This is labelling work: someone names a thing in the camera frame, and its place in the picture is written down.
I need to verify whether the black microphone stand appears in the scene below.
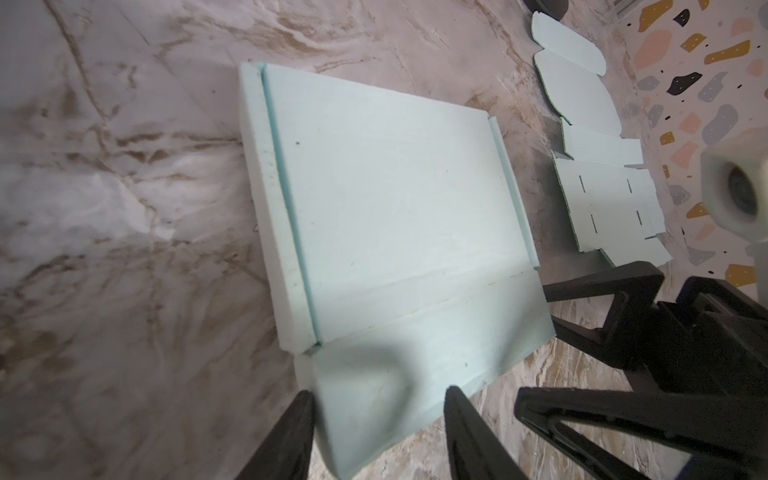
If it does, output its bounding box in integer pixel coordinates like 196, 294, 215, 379
524, 0, 569, 21

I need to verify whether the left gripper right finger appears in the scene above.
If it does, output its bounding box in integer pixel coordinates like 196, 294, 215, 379
444, 386, 527, 480

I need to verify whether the mint paper box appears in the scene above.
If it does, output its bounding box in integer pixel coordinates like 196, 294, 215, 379
239, 63, 554, 479
531, 12, 671, 266

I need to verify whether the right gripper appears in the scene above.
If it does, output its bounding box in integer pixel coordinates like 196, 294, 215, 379
514, 261, 767, 479

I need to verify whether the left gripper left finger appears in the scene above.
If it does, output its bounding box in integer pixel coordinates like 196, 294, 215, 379
235, 390, 315, 480

